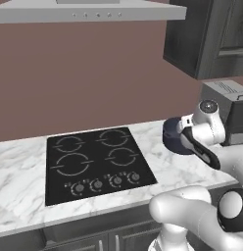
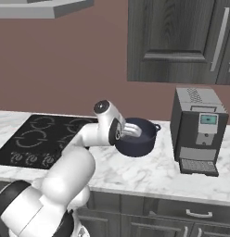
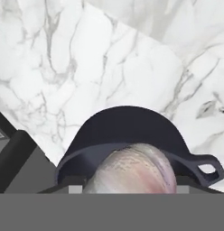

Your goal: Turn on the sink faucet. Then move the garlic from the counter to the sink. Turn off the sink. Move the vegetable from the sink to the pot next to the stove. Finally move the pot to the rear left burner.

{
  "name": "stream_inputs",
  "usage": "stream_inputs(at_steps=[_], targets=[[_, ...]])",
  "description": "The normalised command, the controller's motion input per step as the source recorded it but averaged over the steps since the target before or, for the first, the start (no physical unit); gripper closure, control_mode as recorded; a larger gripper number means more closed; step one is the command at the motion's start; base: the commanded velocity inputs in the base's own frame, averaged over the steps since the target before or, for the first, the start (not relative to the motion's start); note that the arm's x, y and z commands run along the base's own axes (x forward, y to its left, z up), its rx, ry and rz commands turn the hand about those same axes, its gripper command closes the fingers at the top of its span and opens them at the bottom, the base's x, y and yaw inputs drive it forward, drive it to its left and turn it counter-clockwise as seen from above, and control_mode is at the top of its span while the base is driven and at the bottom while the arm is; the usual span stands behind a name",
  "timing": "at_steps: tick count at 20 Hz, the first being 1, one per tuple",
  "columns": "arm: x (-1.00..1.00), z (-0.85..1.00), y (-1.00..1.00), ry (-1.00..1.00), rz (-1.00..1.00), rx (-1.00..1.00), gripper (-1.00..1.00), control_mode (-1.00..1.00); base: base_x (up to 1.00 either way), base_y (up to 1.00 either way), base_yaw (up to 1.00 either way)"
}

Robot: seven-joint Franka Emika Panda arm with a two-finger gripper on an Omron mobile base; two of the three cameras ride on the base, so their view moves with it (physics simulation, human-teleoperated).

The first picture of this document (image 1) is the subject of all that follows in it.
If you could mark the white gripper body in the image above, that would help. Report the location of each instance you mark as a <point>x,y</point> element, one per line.
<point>182,129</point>

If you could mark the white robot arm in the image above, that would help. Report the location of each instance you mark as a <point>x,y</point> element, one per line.
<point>205,130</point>

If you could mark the dark blue pot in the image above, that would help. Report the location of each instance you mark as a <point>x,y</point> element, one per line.
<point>170,135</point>

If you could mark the black hob knob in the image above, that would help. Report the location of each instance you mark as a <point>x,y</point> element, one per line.
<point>117,180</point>
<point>79,188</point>
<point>97,185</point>
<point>135,176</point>

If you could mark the black glass hob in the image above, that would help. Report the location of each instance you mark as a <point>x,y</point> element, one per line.
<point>94,163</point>

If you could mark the dark grey base cupboard door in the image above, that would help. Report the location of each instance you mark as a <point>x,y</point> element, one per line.
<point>136,240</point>
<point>81,245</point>

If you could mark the dark grey drawer front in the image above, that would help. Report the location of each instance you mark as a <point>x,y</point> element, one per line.
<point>94,225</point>

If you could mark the grey range hood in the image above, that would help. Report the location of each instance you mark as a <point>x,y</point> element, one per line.
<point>90,11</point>

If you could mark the dark grey wall cupboard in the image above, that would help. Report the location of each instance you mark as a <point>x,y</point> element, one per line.
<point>182,36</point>

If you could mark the dark grey wall cupboard door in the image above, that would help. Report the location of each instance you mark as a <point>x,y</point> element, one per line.
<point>229,39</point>

